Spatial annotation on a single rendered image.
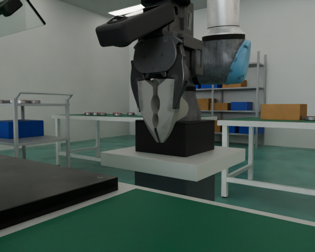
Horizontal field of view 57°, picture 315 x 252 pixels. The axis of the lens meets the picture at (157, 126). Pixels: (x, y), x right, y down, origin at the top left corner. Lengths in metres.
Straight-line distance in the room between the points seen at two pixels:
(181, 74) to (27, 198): 0.25
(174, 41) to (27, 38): 6.58
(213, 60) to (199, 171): 0.30
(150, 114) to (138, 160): 0.37
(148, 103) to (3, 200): 0.22
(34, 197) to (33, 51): 6.60
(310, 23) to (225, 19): 6.20
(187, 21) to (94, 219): 0.31
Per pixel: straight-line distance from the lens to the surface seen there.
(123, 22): 0.34
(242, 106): 6.54
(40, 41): 7.10
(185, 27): 0.46
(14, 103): 2.89
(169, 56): 0.40
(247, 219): 0.37
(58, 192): 0.41
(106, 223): 0.35
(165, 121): 0.40
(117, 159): 0.83
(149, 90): 0.41
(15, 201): 0.39
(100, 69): 8.10
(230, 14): 0.82
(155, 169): 0.74
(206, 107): 6.88
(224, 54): 0.80
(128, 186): 0.50
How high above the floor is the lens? 0.88
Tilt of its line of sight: 4 degrees down
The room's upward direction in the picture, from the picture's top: straight up
